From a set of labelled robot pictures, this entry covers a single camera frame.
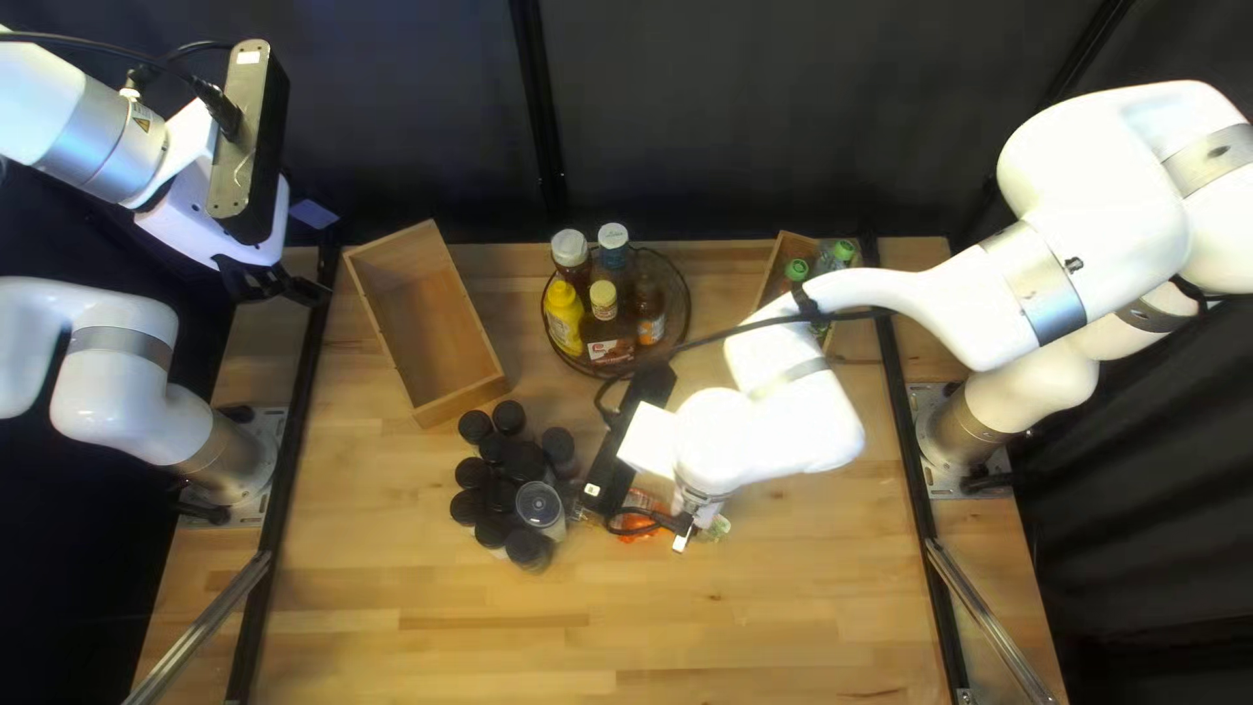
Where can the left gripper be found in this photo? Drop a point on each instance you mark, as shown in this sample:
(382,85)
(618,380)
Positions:
(181,211)

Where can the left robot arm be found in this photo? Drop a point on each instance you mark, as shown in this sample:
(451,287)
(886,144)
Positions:
(108,372)

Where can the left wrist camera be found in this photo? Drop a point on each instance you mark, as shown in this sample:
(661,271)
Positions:
(250,127)

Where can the tall spice jar dark contents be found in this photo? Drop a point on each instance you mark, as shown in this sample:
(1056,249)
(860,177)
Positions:
(558,444)

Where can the spice jar clear dome lid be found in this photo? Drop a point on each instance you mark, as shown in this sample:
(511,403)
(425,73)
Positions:
(539,504)

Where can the brown sauce bottle beige cap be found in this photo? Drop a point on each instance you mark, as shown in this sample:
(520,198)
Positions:
(607,343)

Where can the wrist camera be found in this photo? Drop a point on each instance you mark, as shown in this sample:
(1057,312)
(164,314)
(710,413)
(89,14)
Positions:
(651,384)
(250,127)

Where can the black frame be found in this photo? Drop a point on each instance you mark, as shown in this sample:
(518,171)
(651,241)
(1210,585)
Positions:
(538,98)

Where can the long empty wooden box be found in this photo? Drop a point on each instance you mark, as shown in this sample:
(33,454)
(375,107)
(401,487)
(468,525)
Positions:
(431,323)

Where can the yellow mustard bottle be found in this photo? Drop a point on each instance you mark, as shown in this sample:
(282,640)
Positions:
(563,318)

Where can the white baby food pouch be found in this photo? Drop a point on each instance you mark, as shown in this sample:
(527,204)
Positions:
(837,255)

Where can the baby food pouch green cap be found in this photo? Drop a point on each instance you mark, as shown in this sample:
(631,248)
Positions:
(798,267)
(718,529)

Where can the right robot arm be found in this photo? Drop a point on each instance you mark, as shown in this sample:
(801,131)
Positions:
(1077,176)

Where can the amber sauce bottle brown cap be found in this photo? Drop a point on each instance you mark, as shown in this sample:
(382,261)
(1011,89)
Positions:
(648,318)

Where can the blue label bottle white cap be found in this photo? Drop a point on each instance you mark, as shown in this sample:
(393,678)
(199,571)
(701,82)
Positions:
(614,237)

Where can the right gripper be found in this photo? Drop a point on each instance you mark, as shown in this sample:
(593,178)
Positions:
(648,439)

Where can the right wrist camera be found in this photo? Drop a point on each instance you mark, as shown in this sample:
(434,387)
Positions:
(651,384)

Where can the red ketchup bottle white cap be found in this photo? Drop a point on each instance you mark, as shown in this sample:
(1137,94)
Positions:
(569,245)

